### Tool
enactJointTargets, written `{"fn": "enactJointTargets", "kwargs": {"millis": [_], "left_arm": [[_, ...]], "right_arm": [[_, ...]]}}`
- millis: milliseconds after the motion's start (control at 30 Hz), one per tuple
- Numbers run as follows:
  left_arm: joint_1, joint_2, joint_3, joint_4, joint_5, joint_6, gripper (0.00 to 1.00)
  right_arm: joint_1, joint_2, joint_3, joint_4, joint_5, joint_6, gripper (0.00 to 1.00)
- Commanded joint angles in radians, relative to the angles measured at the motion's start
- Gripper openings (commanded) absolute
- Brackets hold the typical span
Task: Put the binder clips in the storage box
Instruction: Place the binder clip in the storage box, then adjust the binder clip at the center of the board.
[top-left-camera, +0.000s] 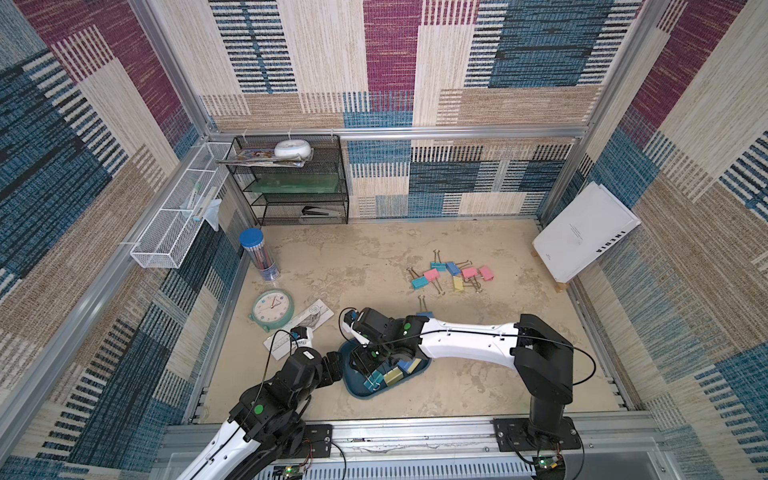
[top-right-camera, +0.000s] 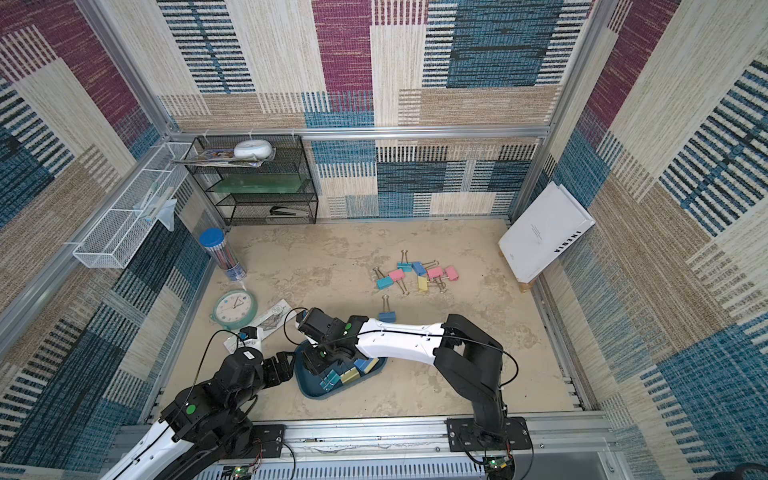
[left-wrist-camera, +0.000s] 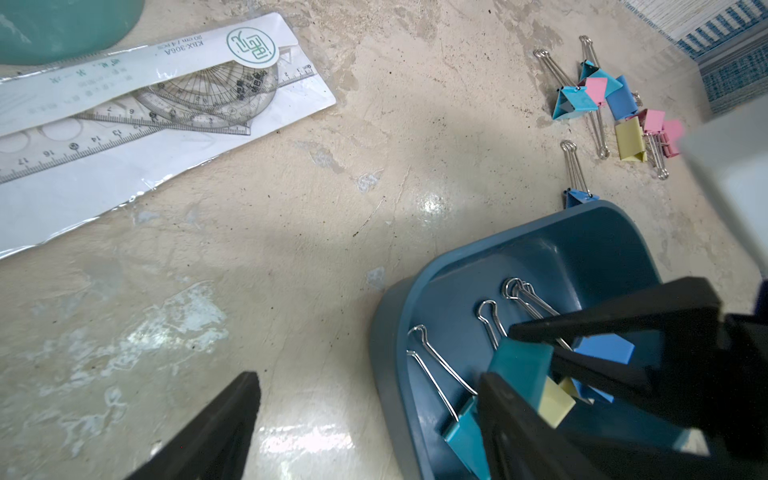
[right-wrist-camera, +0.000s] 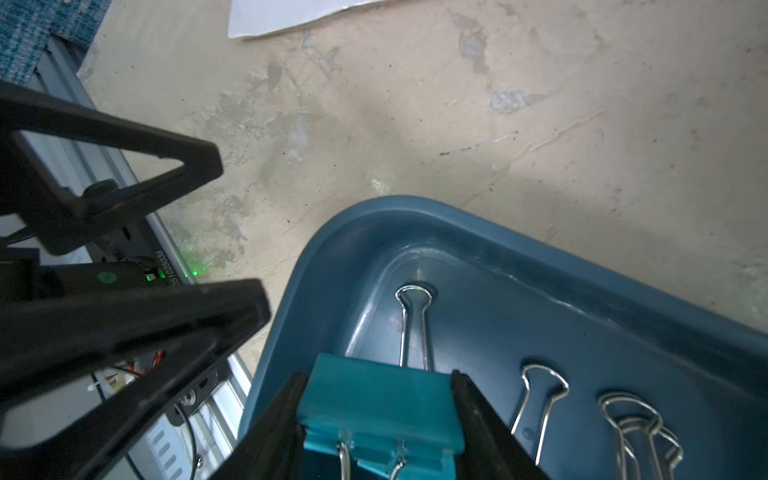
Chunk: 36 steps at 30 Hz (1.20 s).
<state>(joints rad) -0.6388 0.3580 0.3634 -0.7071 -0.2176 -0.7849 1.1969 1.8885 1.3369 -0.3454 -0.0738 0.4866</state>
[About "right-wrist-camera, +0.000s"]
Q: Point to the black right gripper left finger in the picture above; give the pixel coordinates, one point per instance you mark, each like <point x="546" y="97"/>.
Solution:
<point x="274" y="446"/>

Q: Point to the teal binder clip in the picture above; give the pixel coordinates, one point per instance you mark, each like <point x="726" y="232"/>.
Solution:
<point x="552" y="398"/>
<point x="390" y="420"/>

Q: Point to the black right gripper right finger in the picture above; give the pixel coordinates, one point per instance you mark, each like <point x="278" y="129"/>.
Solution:
<point x="490" y="451"/>

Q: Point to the teal plastic storage box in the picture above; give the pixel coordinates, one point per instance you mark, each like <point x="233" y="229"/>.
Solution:
<point x="517" y="316"/>

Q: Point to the ruler set white package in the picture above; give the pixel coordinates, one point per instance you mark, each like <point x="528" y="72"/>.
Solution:
<point x="257" y="18"/>

